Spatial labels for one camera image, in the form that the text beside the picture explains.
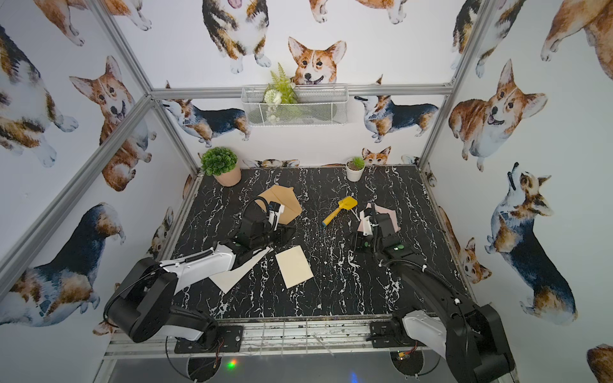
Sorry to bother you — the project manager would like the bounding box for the fern and white flower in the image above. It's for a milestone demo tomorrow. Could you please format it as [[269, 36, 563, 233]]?
[[263, 64, 301, 124]]

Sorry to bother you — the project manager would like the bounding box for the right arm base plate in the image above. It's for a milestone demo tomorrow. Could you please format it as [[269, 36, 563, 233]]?
[[367, 319, 408, 349]]

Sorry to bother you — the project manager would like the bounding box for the small plant white pot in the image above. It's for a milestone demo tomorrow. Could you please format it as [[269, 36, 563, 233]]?
[[346, 156, 366, 183]]

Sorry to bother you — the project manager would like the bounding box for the pink envelope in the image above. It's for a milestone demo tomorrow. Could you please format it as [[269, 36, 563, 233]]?
[[358, 203, 400, 234]]

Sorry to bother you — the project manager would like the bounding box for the white wire wall basket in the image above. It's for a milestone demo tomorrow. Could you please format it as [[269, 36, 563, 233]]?
[[241, 85, 349, 127]]

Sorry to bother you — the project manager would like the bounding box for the cream letter paper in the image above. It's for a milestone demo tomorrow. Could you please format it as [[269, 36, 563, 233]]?
[[276, 246, 314, 289]]

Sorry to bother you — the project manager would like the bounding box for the white envelope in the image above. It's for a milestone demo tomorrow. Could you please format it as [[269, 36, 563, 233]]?
[[210, 247, 272, 295]]

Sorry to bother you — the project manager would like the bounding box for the brown kraft envelope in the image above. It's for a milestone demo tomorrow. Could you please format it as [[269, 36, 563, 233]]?
[[256, 185, 303, 224]]

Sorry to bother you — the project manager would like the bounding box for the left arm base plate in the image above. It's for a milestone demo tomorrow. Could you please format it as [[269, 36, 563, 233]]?
[[174, 326, 244, 354]]

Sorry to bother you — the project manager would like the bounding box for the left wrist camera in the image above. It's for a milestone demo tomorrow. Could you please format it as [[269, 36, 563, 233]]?
[[268, 201, 285, 231]]

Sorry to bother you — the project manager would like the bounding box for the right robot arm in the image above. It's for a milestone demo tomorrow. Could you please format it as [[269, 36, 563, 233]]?
[[353, 207, 516, 382]]

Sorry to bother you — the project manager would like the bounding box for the green plant pink pot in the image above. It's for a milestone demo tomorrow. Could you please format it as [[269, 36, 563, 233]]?
[[201, 147, 241, 187]]

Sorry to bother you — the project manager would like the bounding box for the yellow toy shovel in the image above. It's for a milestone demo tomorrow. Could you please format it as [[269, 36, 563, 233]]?
[[322, 196, 358, 227]]

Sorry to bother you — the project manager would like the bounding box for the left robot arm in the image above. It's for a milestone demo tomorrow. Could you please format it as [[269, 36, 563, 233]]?
[[103, 198, 295, 350]]

